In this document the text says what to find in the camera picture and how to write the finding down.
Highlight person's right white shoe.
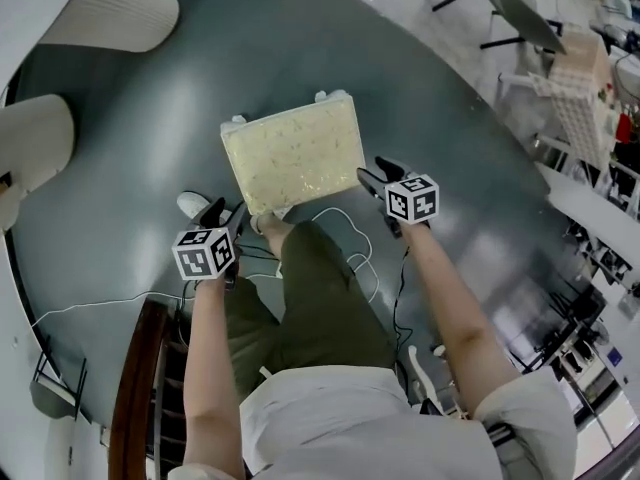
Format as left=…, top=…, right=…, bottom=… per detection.
left=249, top=206, right=292, bottom=235

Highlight white kidney-shaped table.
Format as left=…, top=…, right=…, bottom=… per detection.
left=0, top=0, right=181, bottom=233

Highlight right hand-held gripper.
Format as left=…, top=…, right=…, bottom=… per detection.
left=355, top=155, right=441, bottom=240

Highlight grey chair black frame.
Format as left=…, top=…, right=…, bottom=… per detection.
left=28, top=334, right=90, bottom=423
left=431, top=0, right=570, bottom=55

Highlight person's white shirt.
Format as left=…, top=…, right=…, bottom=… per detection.
left=238, top=364, right=575, bottom=480

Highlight table with cream tablecloth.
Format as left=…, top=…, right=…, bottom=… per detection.
left=498, top=31, right=624, bottom=169

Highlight person's white shoe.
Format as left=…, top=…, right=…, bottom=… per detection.
left=249, top=206, right=292, bottom=235
left=176, top=190, right=214, bottom=220

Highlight person's green trousers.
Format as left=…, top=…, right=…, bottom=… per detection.
left=223, top=220, right=397, bottom=400

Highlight black power cable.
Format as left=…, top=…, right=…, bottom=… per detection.
left=391, top=245, right=417, bottom=369

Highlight person's left white shoe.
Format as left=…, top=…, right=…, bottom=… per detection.
left=176, top=190, right=214, bottom=220

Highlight person's left forearm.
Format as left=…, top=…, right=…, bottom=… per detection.
left=181, top=278, right=242, bottom=480

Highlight thin white cable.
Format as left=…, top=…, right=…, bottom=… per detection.
left=28, top=271, right=284, bottom=330

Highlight white curvy-legged furniture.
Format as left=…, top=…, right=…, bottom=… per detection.
left=405, top=344, right=464, bottom=419

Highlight dark wooden staircase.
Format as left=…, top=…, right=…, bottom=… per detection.
left=108, top=299, right=194, bottom=480

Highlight red lidded white bucket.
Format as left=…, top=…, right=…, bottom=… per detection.
left=615, top=112, right=635, bottom=145

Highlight person's right forearm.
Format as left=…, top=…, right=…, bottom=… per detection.
left=398, top=223, right=525, bottom=415

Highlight person's right leg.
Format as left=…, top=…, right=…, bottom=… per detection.
left=258, top=216, right=297, bottom=260

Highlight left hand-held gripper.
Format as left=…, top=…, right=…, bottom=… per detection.
left=171, top=196, right=249, bottom=289

